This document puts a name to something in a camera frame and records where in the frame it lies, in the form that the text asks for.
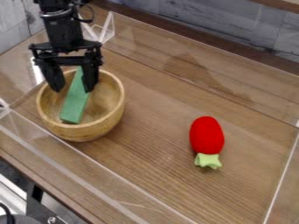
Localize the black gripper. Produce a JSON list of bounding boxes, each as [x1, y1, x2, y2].
[[29, 10, 101, 93]]

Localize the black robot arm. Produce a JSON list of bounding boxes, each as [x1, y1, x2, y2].
[[28, 0, 103, 92]]

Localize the brown wooden bowl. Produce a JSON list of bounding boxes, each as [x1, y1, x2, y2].
[[36, 68, 125, 142]]

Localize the green foam block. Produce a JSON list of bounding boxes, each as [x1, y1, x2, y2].
[[60, 67, 89, 124]]

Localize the red plush strawberry toy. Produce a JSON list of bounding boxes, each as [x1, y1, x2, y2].
[[190, 116, 224, 170]]

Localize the clear acrylic corner bracket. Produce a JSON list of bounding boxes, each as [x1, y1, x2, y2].
[[80, 12, 115, 45]]

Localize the black cable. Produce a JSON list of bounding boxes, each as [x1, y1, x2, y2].
[[69, 1, 96, 25]]

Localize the clear acrylic enclosure wall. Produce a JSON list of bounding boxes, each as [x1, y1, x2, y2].
[[0, 16, 299, 224]]

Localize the black metal table frame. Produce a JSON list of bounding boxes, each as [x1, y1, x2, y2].
[[25, 182, 84, 224]]

